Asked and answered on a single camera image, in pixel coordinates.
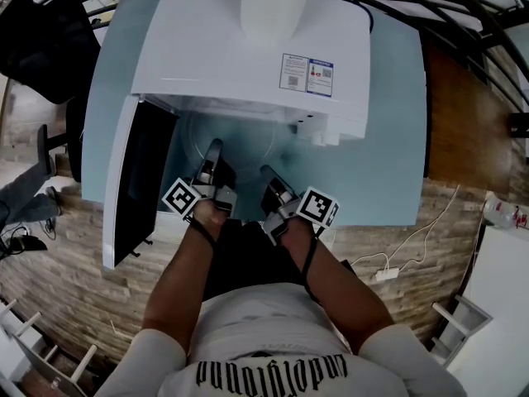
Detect white microwave door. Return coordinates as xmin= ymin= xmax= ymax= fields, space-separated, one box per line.
xmin=102 ymin=93 xmax=181 ymax=270

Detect clear plastic bottle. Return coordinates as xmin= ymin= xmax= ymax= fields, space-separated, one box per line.
xmin=482 ymin=191 xmax=529 ymax=230

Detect clear glass turntable plate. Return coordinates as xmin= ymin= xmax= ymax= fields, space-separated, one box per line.
xmin=180 ymin=108 xmax=279 ymax=177

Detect white wooden rack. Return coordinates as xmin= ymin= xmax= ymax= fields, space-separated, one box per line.
xmin=0 ymin=299 xmax=99 ymax=397

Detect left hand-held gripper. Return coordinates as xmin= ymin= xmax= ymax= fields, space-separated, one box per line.
xmin=160 ymin=137 xmax=239 ymax=221

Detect black metal railing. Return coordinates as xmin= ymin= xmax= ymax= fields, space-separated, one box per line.
xmin=32 ymin=0 xmax=529 ymax=115

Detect person's left forearm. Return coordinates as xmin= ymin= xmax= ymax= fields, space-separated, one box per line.
xmin=140 ymin=199 xmax=227 ymax=353

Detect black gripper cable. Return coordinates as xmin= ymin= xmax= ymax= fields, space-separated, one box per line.
xmin=300 ymin=224 xmax=328 ymax=306
xmin=183 ymin=216 xmax=218 ymax=251

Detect black floor cables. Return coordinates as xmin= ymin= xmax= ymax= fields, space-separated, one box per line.
xmin=0 ymin=217 xmax=58 ymax=261

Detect white power strip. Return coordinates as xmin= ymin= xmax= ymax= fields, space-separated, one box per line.
xmin=374 ymin=265 xmax=402 ymax=282

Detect black office chair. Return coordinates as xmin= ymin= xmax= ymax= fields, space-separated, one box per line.
xmin=0 ymin=0 xmax=102 ymax=184

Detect person's right forearm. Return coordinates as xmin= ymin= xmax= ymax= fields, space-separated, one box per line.
xmin=279 ymin=220 xmax=396 ymax=356

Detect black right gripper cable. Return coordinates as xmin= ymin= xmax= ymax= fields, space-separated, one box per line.
xmin=300 ymin=224 xmax=328 ymax=306

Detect white printed shirt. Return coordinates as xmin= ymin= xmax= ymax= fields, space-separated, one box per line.
xmin=93 ymin=281 xmax=469 ymax=397

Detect black shorts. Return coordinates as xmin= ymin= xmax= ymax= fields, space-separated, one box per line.
xmin=201 ymin=219 xmax=310 ymax=301

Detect blue and white label sticker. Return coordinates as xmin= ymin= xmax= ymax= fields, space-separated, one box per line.
xmin=280 ymin=53 xmax=335 ymax=98

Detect white plastic bottle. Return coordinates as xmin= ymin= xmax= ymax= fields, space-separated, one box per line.
xmin=241 ymin=0 xmax=312 ymax=51

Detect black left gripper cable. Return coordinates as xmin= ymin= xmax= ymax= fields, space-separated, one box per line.
xmin=183 ymin=216 xmax=218 ymax=251

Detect white cabinet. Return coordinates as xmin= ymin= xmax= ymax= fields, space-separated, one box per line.
xmin=429 ymin=224 xmax=529 ymax=390

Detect brown wooden panel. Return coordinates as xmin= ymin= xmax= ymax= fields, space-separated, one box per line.
xmin=424 ymin=41 xmax=516 ymax=194

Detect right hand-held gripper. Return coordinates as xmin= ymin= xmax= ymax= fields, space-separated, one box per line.
xmin=259 ymin=164 xmax=341 ymax=246

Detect white power cable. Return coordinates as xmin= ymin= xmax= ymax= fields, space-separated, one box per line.
xmin=349 ymin=184 xmax=462 ymax=273

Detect white microwave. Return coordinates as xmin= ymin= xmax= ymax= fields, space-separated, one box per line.
xmin=102 ymin=0 xmax=372 ymax=270

